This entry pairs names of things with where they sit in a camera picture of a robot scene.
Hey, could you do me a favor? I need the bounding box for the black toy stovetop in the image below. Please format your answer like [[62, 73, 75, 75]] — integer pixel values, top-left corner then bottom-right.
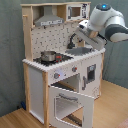
[[34, 53, 71, 66]]

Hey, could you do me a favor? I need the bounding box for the small metal pot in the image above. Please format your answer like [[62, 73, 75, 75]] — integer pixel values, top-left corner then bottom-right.
[[41, 51, 56, 61]]

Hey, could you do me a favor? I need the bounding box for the grey toy sink basin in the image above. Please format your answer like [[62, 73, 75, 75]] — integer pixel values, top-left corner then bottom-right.
[[66, 47, 93, 56]]

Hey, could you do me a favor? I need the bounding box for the white wooden toy kitchen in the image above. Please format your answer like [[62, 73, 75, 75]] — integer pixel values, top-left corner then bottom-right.
[[22, 2, 105, 127]]

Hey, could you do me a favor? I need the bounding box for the white cabinet door with dispenser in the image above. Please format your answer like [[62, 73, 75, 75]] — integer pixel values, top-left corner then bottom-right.
[[81, 55, 102, 98]]

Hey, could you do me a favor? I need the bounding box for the left red stove knob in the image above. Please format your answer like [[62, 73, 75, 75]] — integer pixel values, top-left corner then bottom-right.
[[54, 73, 60, 79]]

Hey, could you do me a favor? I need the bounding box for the red stove knob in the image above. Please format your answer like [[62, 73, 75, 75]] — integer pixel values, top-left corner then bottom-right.
[[54, 73, 60, 79], [71, 66, 78, 73]]

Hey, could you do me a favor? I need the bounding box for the right red stove knob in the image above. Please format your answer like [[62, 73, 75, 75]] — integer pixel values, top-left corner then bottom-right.
[[71, 66, 78, 73]]

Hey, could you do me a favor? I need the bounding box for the black toy faucet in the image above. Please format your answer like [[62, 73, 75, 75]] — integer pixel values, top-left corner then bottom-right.
[[67, 33, 76, 49]]

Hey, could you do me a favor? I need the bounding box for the white toy oven door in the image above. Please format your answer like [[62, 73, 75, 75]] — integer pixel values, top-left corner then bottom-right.
[[49, 86, 94, 128]]

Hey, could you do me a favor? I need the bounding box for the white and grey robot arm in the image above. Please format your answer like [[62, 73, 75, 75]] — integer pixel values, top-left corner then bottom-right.
[[75, 3, 128, 50]]

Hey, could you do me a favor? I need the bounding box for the grey toy range hood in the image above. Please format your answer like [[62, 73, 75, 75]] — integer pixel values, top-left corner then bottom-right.
[[35, 6, 64, 27]]

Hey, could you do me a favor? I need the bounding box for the white toy microwave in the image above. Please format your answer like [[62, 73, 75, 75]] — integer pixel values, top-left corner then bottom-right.
[[66, 3, 90, 21]]

